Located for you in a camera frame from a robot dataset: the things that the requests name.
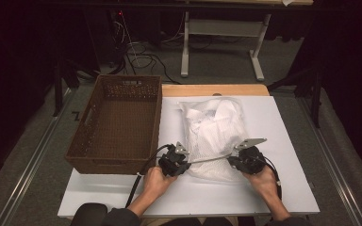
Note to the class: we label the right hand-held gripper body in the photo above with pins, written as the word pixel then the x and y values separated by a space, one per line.
pixel 251 160

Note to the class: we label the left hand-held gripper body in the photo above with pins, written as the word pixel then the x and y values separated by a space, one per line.
pixel 171 158

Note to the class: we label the white mesh laundry bag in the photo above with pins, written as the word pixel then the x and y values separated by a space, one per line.
pixel 213 163

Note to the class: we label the white shirt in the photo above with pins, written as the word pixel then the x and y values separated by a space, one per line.
pixel 223 113

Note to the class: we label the brown woven basket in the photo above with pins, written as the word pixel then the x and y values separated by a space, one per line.
pixel 119 132

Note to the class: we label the person's right hand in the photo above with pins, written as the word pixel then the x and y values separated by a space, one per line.
pixel 264 185

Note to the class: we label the person's left hand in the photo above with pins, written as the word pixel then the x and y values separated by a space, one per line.
pixel 158 183

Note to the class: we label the black metal stand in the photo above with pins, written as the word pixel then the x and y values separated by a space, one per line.
pixel 58 88
pixel 316 94

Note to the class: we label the metal floor rail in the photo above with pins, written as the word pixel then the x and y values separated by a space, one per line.
pixel 31 172
pixel 336 175

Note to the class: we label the white metal desk frame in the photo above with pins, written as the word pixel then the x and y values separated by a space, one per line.
pixel 223 28

